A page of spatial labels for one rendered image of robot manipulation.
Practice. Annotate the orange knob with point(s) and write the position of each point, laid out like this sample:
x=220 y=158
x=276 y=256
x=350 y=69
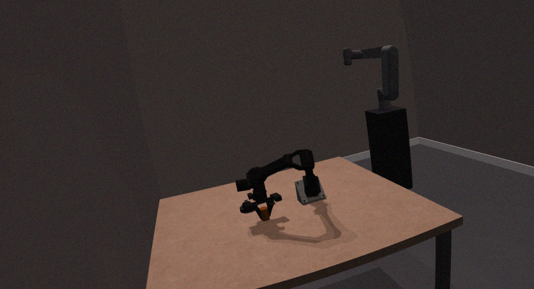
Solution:
x=264 y=213

